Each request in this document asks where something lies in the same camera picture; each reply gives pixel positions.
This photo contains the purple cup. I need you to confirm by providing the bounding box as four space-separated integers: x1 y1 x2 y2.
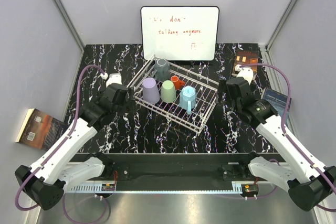
142 78 160 104

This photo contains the white wire dish rack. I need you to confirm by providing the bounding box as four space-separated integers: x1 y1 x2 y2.
128 55 219 134

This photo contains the light blue mug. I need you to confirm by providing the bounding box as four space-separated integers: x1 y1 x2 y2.
179 86 196 115

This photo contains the green cup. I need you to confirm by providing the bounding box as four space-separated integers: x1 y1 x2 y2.
161 80 176 103

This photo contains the orange mug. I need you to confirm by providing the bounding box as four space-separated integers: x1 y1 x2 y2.
171 76 185 90

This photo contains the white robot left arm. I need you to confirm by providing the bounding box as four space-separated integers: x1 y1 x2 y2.
15 83 135 210

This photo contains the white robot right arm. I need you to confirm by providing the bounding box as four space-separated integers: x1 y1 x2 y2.
217 77 335 211

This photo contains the book with orange windows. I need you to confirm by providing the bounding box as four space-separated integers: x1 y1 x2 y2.
232 49 259 76

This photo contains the blue book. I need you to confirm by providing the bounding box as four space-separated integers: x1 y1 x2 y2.
261 87 287 117

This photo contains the grey mug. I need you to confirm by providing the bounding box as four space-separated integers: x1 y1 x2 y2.
154 58 170 82

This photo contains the dark book orange sky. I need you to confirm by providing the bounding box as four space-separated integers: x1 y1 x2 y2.
15 109 68 151

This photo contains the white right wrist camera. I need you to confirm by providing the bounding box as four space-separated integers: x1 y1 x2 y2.
234 65 255 84

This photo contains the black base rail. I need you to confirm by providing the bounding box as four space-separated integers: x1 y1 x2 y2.
67 152 287 192

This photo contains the white whiteboard black frame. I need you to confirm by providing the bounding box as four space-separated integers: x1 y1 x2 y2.
140 6 219 61

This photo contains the white slotted cable duct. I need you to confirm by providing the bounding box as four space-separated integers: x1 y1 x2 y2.
67 183 116 194

